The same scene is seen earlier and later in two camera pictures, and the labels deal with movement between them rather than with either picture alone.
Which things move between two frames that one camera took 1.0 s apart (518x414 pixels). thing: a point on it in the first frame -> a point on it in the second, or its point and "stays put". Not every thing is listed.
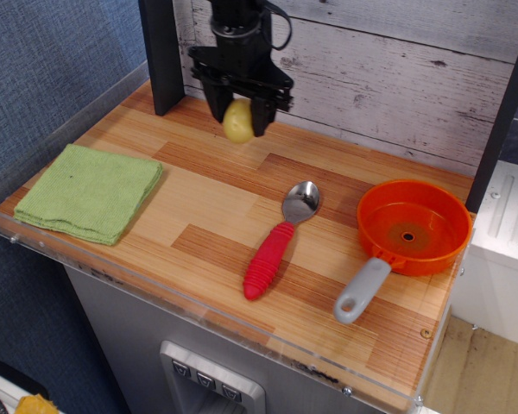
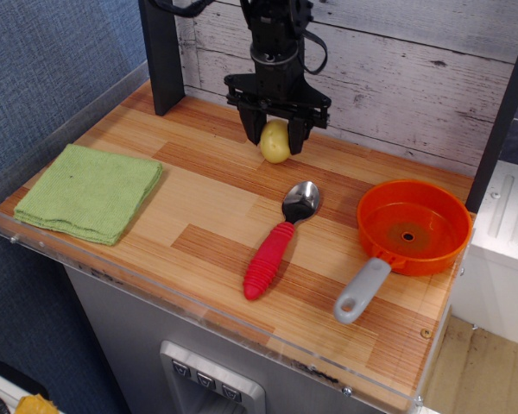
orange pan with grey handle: x=413 y=227 stays put
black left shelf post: x=162 y=53 stays put
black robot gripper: x=242 y=59 -> x=279 y=89
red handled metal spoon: x=300 y=202 stays put
